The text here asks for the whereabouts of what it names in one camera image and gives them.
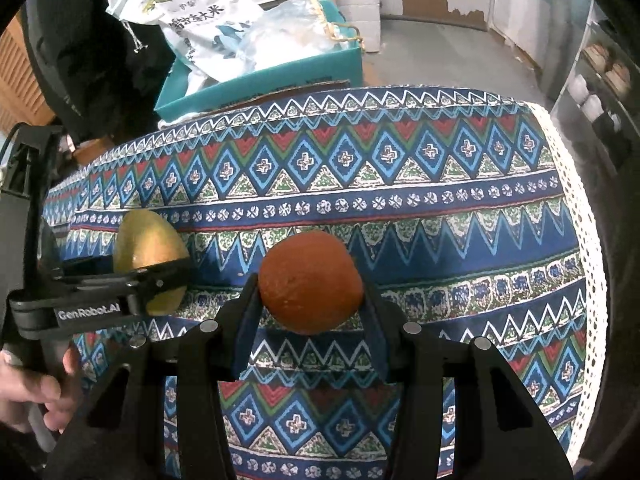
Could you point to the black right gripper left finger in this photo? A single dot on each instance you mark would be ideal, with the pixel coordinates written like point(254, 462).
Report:
point(118, 433)

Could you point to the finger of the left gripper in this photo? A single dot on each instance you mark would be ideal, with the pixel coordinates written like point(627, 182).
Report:
point(150, 284)

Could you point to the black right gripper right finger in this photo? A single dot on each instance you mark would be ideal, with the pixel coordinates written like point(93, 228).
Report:
point(500, 431)

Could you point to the yellow green mango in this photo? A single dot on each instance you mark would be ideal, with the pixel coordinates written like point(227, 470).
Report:
point(145, 238)

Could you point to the orange round fruit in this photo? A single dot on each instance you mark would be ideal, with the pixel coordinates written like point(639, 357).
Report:
point(309, 283)

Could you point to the person's left hand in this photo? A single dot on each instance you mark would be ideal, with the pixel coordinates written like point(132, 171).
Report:
point(19, 387)

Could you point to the teal storage box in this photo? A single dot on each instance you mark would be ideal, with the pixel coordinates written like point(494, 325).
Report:
point(340, 66)

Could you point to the wooden louvered wardrobe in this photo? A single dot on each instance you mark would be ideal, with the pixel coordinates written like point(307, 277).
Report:
point(21, 99)

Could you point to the black hanging jacket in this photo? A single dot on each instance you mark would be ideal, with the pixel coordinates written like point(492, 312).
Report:
point(100, 77)

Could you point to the blue patterned tablecloth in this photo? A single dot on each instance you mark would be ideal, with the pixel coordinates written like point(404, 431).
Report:
point(464, 207)

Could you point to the white rice bag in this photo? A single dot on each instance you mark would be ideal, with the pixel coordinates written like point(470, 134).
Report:
point(221, 40)

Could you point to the white shoe rack shelf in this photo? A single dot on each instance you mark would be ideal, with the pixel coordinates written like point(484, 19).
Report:
point(598, 107)

